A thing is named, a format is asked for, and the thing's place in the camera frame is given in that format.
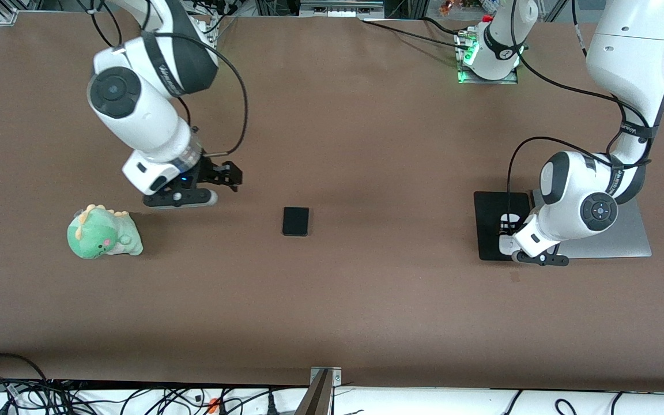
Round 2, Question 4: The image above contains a small black square box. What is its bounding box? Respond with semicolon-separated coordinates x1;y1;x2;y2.
282;206;310;237

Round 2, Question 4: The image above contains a black mouse pad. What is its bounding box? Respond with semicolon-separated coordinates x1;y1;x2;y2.
474;191;537;262

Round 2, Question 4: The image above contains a silver closed laptop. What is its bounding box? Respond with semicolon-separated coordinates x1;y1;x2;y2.
531;187;653;261

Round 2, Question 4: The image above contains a green dinosaur plush toy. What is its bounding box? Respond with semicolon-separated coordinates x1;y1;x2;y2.
67;204;144;259

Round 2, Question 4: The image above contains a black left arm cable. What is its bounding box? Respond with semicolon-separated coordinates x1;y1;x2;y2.
505;0;655;237

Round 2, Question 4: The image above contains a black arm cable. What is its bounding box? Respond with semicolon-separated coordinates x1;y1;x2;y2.
78;0;250;160
505;0;655;237

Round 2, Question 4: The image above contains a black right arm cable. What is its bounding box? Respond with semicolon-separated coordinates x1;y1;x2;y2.
78;0;250;160

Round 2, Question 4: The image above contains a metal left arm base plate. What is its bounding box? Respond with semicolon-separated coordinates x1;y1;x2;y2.
458;68;519;85

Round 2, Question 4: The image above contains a silver aluminium frame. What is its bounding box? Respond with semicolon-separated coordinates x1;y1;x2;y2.
299;0;386;18

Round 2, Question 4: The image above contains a short black table cable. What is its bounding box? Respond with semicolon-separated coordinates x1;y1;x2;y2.
421;16;466;37

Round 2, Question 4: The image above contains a long black table cable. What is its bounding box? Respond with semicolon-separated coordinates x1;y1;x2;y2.
360;20;466;50

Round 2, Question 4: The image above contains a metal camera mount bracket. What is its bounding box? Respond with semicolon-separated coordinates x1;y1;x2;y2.
310;367;342;388

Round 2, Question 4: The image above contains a dark camera mount pole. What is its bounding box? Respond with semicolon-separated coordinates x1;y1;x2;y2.
295;370;333;415

